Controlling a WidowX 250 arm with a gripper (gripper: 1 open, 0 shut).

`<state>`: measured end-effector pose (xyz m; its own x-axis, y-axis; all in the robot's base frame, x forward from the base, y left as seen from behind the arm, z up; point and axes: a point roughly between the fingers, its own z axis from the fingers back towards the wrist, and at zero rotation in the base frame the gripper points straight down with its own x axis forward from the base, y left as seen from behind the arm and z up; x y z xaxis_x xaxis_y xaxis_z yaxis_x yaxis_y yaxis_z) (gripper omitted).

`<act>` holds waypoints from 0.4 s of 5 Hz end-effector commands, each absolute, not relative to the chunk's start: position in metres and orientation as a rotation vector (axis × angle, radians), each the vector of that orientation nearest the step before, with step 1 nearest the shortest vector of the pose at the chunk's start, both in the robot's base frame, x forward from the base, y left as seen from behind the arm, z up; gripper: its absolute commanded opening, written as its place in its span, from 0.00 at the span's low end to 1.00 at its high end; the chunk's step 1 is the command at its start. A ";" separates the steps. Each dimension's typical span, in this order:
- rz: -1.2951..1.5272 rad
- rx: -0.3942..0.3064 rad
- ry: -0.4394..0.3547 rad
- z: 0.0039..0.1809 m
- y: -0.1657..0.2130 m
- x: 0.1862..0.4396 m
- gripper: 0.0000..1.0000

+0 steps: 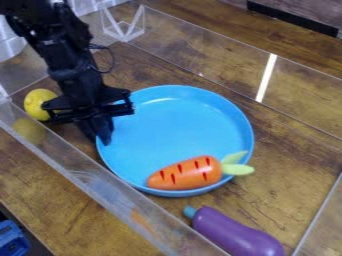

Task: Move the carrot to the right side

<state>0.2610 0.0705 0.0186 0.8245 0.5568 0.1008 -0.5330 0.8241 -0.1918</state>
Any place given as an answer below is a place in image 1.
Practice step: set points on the dark bar top right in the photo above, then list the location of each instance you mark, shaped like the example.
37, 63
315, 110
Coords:
293, 19

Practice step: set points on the clear acrylic enclosure wall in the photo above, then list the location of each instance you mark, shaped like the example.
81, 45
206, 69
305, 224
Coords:
277, 70

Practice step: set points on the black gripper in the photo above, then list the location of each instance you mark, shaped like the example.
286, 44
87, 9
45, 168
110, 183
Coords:
87, 99

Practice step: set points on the orange toy carrot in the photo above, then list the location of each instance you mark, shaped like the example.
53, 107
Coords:
198, 172

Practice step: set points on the blue object at corner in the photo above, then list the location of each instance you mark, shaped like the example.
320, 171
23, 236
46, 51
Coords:
14, 242

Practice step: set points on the yellow toy lemon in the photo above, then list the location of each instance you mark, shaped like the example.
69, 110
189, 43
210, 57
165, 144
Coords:
34, 100

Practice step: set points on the blue round plate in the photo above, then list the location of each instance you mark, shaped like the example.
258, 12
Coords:
181, 122

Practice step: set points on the purple toy eggplant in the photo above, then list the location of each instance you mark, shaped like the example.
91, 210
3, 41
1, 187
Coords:
237, 238

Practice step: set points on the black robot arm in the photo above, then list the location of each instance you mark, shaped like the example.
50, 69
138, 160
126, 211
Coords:
61, 38

